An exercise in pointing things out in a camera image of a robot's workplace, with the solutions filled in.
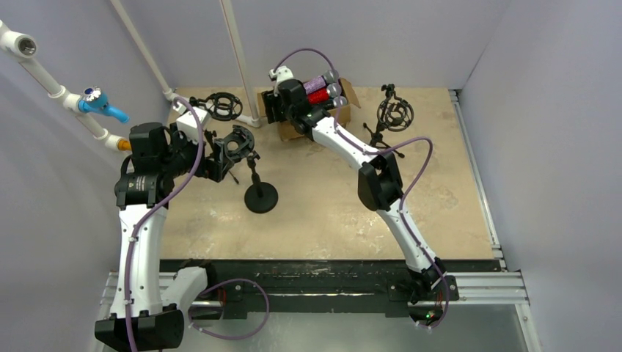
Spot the brown cardboard box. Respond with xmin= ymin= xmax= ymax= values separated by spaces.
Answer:
xmin=257 ymin=78 xmax=361 ymax=141

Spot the purple glitter microphone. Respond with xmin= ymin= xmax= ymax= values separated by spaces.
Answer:
xmin=303 ymin=69 xmax=340 ymax=95

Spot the blue water tap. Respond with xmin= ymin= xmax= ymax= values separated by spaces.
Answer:
xmin=78 ymin=86 xmax=130 ymax=123

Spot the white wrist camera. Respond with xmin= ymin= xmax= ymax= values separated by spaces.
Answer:
xmin=175 ymin=109 xmax=211 ymax=145
xmin=268 ymin=65 xmax=294 ymax=95

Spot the black glitter microphone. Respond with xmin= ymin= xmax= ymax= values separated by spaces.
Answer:
xmin=320 ymin=96 xmax=348 ymax=111

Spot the tripod shock mount stand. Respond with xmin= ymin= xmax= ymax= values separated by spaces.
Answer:
xmin=363 ymin=84 xmax=414 ymax=150
xmin=189 ymin=92 xmax=244 ymax=122

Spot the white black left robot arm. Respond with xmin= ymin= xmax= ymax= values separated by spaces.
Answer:
xmin=94 ymin=122 xmax=214 ymax=351

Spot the orange water tap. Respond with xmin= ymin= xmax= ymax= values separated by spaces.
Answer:
xmin=117 ymin=139 xmax=131 ymax=151

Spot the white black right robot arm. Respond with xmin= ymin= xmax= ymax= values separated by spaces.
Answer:
xmin=260 ymin=78 xmax=451 ymax=302

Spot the round base shock mount stand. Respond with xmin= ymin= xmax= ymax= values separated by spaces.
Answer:
xmin=221 ymin=125 xmax=279 ymax=214

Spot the red glitter microphone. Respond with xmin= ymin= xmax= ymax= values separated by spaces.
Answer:
xmin=307 ymin=83 xmax=342 ymax=105

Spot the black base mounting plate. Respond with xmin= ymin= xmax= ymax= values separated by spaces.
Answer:
xmin=160 ymin=259 xmax=501 ymax=323

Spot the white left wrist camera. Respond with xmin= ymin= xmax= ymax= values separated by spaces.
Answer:
xmin=175 ymin=109 xmax=211 ymax=145

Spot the white PVC pipe frame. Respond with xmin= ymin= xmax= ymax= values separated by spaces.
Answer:
xmin=1 ymin=1 xmax=245 ymax=150

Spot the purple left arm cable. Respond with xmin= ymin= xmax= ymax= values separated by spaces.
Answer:
xmin=123 ymin=96 xmax=271 ymax=352

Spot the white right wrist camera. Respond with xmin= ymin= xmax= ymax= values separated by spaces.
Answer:
xmin=268 ymin=65 xmax=294 ymax=95

